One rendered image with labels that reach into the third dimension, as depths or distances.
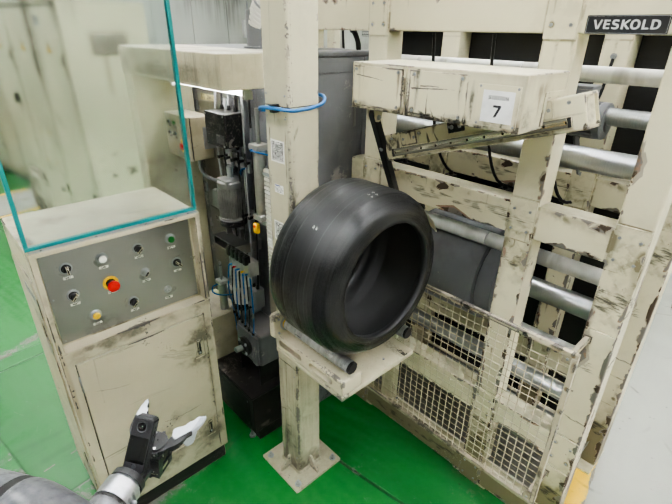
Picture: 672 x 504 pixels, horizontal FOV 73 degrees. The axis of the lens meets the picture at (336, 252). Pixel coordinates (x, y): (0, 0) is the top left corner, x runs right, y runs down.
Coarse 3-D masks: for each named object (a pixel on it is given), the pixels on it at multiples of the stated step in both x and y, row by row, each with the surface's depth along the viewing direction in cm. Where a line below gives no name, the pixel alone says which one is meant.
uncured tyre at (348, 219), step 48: (336, 192) 136; (384, 192) 134; (288, 240) 133; (336, 240) 124; (384, 240) 174; (432, 240) 153; (288, 288) 133; (336, 288) 126; (384, 288) 173; (336, 336) 134; (384, 336) 151
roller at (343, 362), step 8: (288, 328) 164; (296, 336) 162; (304, 336) 158; (312, 344) 155; (320, 352) 153; (328, 352) 150; (336, 360) 147; (344, 360) 146; (352, 360) 146; (344, 368) 145; (352, 368) 145
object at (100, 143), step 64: (0, 0) 112; (64, 0) 121; (128, 0) 131; (0, 64) 116; (64, 64) 126; (128, 64) 137; (0, 128) 121; (64, 128) 131; (128, 128) 143; (64, 192) 136; (128, 192) 149; (192, 192) 164
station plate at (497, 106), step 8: (488, 96) 119; (496, 96) 117; (504, 96) 116; (512, 96) 114; (488, 104) 119; (496, 104) 118; (504, 104) 116; (512, 104) 115; (488, 112) 120; (496, 112) 118; (504, 112) 117; (512, 112) 115; (480, 120) 122; (488, 120) 121; (496, 120) 119; (504, 120) 117
